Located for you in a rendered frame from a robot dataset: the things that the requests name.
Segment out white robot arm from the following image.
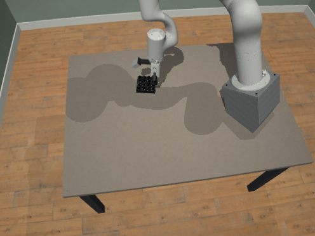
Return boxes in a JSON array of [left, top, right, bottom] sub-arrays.
[[132, 0, 270, 91]]

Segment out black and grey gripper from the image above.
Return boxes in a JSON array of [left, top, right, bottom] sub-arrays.
[[151, 62, 161, 85]]

